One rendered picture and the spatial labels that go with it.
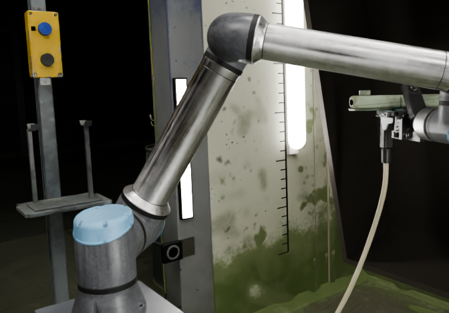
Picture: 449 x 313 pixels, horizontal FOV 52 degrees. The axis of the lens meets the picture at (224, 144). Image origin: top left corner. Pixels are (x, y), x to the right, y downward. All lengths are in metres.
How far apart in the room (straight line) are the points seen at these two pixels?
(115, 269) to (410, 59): 0.84
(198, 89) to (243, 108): 1.03
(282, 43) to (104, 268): 0.68
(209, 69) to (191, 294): 1.29
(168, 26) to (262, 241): 1.16
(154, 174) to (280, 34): 0.51
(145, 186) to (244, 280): 1.22
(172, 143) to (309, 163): 1.42
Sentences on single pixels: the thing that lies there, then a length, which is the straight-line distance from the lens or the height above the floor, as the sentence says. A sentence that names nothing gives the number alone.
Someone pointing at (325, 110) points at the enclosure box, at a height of 1.12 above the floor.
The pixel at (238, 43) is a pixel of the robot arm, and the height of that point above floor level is 1.31.
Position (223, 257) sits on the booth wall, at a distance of 2.28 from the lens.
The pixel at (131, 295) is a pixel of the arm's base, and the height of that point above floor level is 0.70.
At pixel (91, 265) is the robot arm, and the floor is 0.80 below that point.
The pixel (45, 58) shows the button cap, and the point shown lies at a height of 1.36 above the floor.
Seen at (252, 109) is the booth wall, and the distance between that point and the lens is 2.27.
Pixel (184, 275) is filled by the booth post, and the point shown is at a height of 0.38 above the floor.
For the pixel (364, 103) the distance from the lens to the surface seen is 1.45.
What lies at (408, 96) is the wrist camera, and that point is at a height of 1.17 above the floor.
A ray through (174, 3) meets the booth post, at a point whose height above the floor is 1.60.
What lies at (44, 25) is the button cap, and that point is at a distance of 1.98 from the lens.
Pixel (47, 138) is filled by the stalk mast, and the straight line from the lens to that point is 2.04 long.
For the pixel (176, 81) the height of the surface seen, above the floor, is 1.26.
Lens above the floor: 1.20
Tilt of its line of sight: 6 degrees down
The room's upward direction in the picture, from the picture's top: 2 degrees counter-clockwise
